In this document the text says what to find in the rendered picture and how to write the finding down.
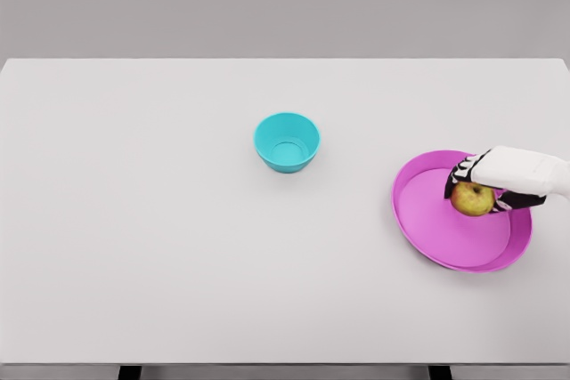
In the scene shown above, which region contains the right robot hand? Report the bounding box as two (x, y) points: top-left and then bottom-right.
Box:
(444, 145), (554, 214)

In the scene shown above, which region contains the yellow-green apple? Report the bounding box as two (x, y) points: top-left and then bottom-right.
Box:
(450, 181), (496, 217)

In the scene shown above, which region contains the pink plate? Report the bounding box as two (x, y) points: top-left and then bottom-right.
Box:
(391, 150), (533, 274)

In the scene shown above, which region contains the blue bowl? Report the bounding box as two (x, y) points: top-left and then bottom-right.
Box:
(253, 112), (322, 174)

